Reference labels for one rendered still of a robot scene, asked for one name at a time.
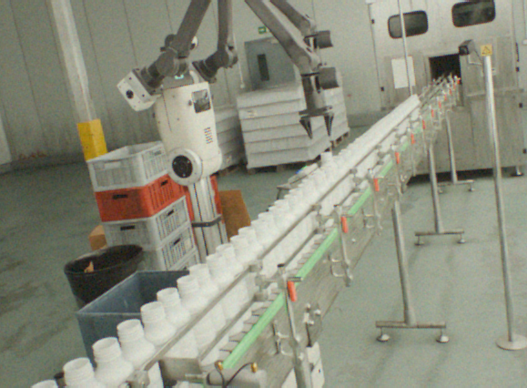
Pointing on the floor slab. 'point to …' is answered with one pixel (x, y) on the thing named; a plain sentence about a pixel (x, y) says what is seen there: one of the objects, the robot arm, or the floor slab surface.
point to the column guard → (92, 138)
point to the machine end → (504, 104)
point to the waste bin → (102, 270)
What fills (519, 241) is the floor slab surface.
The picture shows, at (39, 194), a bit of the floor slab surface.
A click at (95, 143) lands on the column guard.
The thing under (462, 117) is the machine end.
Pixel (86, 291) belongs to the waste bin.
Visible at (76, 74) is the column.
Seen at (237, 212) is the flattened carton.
